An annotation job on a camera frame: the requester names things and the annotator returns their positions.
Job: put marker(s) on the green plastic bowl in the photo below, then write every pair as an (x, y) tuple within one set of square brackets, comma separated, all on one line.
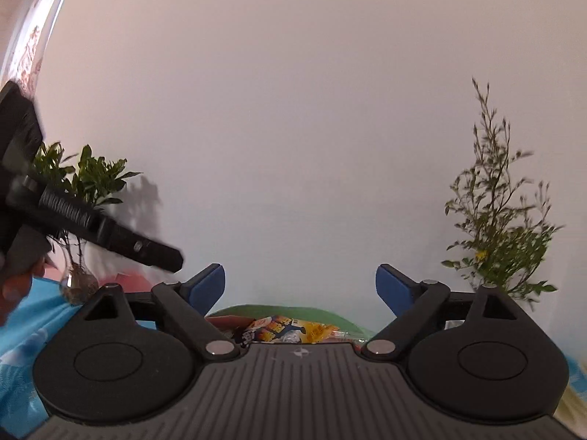
[(348, 318)]

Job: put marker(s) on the blue floral tablecloth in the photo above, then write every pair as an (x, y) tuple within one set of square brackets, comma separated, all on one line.
[(27, 330)]

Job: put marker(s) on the yellow orange snack bag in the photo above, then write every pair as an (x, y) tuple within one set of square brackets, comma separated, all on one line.
[(293, 327)]

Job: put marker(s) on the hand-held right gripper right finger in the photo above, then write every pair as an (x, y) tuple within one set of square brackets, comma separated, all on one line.
[(394, 291)]

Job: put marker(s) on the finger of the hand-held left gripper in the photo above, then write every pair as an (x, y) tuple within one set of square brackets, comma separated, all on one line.
[(114, 236)]

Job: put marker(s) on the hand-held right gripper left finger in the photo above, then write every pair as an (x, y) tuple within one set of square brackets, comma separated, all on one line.
[(206, 291)]

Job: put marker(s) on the leafy plant in glass vase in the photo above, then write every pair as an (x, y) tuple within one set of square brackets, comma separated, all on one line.
[(98, 178)]

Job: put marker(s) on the person's left hand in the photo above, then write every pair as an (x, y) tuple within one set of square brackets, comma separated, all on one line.
[(13, 293)]

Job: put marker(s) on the feathery plant in clear cup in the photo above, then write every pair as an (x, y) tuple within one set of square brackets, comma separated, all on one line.
[(504, 238)]

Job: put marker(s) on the patterned curtain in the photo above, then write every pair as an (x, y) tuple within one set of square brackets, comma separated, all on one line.
[(27, 32)]

